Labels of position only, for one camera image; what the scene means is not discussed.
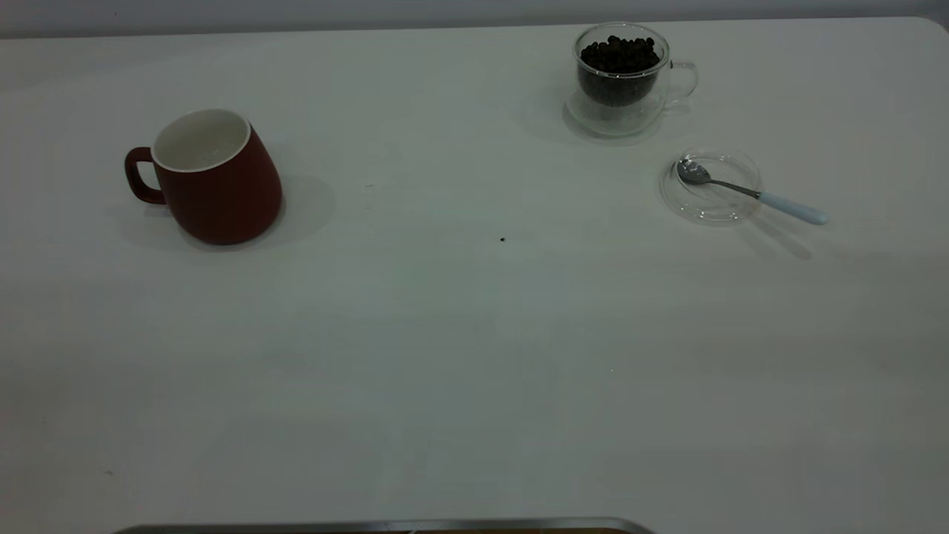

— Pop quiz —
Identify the red ceramic mug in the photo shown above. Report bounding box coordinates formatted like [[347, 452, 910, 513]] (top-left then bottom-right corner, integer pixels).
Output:
[[124, 108, 284, 246]]

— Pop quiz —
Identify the spoon with pale blue handle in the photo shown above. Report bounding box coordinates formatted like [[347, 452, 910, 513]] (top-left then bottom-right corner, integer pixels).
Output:
[[675, 158, 829, 226]]

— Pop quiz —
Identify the clear glass cup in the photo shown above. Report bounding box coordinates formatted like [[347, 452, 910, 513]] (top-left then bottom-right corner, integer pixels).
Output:
[[565, 22, 700, 139]]

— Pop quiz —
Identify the coffee beans pile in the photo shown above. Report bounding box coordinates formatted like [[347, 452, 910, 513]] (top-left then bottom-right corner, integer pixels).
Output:
[[578, 35, 661, 108]]

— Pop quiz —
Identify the clear glass saucer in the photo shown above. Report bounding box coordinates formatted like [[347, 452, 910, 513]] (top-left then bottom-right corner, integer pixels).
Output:
[[659, 148, 764, 226]]

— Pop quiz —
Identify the silver metal bar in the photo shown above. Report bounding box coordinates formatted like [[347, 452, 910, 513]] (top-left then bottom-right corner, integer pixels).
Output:
[[111, 517, 657, 534]]

